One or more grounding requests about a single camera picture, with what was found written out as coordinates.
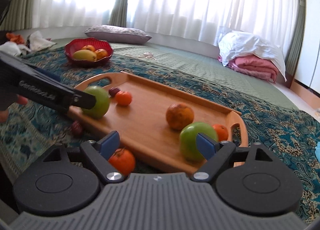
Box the small tangerine on tray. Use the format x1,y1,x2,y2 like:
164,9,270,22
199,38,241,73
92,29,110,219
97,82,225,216
115,91,132,106

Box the orange cloth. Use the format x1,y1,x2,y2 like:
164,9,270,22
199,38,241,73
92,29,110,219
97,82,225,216
6,33,25,45

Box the orange tangerine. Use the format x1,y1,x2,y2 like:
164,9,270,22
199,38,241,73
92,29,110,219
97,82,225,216
108,148,136,176

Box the yellow mango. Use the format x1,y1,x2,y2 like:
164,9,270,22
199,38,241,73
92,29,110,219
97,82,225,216
72,50,97,62

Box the white cable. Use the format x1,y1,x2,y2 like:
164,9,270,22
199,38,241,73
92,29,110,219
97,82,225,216
125,51,158,62

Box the light blue cloth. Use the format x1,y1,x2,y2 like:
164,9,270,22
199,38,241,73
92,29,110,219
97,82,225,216
315,142,320,163

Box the white pillow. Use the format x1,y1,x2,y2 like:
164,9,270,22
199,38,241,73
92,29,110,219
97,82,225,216
217,30,287,81

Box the dark red date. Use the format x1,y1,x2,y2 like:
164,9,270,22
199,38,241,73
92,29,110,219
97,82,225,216
108,87,120,98
71,121,83,137

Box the orange fruit in bowl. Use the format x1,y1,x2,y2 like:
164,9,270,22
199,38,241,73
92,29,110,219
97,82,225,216
82,45,96,52

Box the white cloth pile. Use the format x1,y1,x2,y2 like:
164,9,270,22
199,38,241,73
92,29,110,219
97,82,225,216
1,30,56,56

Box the large green apple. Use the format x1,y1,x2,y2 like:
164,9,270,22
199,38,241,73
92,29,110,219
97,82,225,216
82,86,110,119

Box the green curtain right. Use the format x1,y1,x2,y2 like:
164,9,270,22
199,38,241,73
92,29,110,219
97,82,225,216
285,0,306,80

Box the green curtain middle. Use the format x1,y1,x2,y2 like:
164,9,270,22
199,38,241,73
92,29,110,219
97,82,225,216
109,0,128,27

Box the wooden serving tray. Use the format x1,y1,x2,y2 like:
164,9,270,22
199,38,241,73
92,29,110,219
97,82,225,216
68,72,248,175

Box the teal paisley blanket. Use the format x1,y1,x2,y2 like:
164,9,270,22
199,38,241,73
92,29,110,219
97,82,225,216
1,51,319,223

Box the green quilted mat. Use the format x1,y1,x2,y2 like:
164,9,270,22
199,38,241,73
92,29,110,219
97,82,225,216
46,39,297,113

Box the pink folded blanket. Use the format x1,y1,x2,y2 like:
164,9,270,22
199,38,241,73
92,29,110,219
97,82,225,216
227,55,279,83

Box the large brownish orange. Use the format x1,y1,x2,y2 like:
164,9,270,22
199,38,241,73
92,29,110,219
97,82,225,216
165,103,194,130

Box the reddish fruit in bowl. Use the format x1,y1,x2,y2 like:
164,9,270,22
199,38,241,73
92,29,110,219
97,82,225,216
95,48,109,60

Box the grey floral pillow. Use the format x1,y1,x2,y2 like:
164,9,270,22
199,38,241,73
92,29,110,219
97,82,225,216
85,25,152,45

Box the tangerine with stem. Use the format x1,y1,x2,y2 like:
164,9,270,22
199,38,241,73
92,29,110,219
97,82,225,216
212,124,229,142

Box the red fruit bowl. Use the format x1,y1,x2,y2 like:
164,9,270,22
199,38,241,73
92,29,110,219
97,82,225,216
64,38,113,68

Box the left hand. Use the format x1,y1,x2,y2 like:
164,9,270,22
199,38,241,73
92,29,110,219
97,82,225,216
0,95,28,123

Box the white sheer curtain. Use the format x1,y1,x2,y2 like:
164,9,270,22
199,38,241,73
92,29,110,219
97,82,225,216
32,0,298,51

